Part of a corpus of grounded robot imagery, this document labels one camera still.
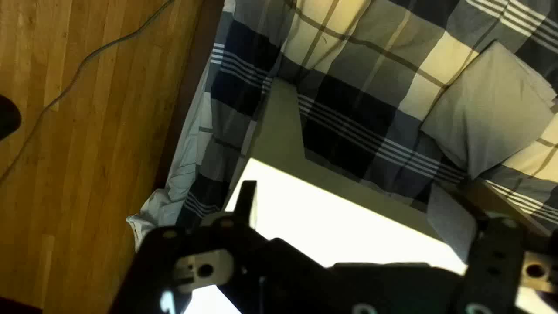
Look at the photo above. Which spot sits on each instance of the white bed sheet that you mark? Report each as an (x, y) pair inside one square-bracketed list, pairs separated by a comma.
[(176, 193)]

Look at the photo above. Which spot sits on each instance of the plaid bed comforter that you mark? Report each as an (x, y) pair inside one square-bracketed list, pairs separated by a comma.
[(360, 111)]

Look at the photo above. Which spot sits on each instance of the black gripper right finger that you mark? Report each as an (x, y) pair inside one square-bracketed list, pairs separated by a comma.
[(495, 268)]

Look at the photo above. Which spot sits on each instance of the light wooden side table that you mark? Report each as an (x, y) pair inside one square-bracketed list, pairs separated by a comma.
[(326, 221)]

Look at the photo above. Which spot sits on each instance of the small folded grey cloth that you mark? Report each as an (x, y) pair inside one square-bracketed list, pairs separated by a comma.
[(491, 107)]

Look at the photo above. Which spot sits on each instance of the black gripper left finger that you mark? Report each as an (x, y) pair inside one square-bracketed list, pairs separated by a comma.
[(202, 271)]

